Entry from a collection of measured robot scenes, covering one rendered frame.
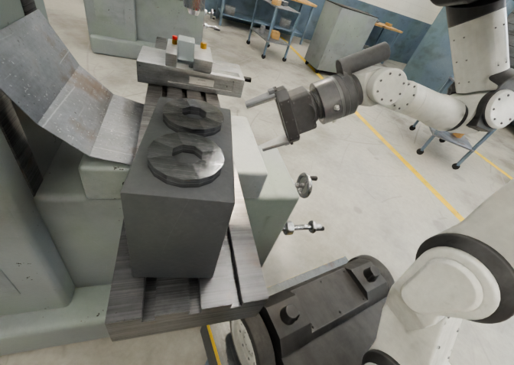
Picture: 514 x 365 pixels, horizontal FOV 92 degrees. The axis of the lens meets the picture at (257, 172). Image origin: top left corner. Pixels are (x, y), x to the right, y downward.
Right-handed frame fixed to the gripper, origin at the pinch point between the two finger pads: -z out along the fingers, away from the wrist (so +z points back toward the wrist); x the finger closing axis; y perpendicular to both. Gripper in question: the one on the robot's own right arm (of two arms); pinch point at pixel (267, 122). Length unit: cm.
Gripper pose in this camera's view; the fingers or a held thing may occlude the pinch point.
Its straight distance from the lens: 53.3
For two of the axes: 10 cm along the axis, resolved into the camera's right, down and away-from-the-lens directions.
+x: -3.2, -7.5, -5.8
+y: 1.4, 5.6, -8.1
